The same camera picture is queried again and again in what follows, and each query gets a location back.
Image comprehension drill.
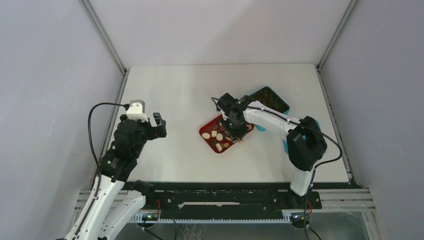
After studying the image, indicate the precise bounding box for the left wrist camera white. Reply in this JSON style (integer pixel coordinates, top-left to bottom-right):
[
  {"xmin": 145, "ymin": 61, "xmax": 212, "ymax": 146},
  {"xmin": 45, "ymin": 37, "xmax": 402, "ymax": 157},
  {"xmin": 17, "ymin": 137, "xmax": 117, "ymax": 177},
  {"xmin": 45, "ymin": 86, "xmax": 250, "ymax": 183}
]
[{"xmin": 125, "ymin": 99, "xmax": 149, "ymax": 122}]

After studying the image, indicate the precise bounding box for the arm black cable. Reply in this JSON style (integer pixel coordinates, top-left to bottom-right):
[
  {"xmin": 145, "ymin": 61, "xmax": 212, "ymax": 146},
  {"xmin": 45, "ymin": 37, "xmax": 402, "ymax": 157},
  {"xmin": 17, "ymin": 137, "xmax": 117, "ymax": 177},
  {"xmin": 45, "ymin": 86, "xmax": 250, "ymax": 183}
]
[
  {"xmin": 211, "ymin": 96, "xmax": 344, "ymax": 240},
  {"xmin": 87, "ymin": 101, "xmax": 131, "ymax": 240}
]

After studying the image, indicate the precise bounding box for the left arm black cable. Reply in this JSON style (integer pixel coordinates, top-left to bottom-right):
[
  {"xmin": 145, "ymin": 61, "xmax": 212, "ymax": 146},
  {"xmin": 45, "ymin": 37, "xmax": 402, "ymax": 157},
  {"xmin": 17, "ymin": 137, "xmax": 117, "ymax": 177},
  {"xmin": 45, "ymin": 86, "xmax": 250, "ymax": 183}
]
[{"xmin": 87, "ymin": 101, "xmax": 131, "ymax": 240}]

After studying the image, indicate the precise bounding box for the teal box lid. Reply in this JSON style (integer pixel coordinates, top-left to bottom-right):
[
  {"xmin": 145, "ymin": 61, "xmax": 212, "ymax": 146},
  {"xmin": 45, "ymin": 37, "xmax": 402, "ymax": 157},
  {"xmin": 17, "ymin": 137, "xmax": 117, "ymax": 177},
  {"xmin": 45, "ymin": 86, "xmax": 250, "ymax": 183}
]
[{"xmin": 283, "ymin": 117, "xmax": 327, "ymax": 155}]

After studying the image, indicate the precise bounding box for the red chocolate tray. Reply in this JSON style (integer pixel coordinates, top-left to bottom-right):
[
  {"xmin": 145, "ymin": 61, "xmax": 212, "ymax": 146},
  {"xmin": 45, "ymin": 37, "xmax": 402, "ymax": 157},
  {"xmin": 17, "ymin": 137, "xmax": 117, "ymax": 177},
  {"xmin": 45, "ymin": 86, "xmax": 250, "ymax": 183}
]
[{"xmin": 198, "ymin": 115, "xmax": 238, "ymax": 154}]

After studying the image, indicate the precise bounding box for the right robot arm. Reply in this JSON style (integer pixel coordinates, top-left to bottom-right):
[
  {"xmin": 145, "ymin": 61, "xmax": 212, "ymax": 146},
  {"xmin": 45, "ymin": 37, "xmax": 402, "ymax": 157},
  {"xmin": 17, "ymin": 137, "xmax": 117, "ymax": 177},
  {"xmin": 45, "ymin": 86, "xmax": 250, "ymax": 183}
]
[{"xmin": 212, "ymin": 93, "xmax": 328, "ymax": 208}]

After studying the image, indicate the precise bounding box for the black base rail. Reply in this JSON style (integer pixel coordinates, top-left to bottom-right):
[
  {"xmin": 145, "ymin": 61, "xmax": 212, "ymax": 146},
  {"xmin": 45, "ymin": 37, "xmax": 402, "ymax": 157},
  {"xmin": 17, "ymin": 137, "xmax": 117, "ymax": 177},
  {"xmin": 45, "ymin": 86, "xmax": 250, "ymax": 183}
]
[{"xmin": 143, "ymin": 182, "xmax": 323, "ymax": 221}]

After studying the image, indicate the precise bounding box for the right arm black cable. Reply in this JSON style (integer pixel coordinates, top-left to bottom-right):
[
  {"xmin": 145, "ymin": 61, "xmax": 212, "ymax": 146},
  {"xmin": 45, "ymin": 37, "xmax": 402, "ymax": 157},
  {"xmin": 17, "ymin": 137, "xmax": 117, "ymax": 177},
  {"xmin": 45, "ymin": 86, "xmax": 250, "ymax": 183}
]
[{"xmin": 211, "ymin": 96, "xmax": 344, "ymax": 240}]

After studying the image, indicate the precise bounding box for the teal chocolate box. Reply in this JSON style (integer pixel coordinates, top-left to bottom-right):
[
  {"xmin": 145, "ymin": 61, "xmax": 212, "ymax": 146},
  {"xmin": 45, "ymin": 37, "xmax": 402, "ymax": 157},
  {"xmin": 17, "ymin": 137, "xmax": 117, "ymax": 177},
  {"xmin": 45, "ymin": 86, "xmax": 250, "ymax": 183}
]
[{"xmin": 250, "ymin": 86, "xmax": 290, "ymax": 115}]

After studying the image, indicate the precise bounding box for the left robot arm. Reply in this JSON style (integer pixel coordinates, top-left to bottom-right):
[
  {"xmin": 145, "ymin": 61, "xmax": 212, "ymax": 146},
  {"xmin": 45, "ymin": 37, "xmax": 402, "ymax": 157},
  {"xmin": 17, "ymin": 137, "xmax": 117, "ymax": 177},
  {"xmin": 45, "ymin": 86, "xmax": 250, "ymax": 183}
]
[{"xmin": 65, "ymin": 112, "xmax": 167, "ymax": 240}]

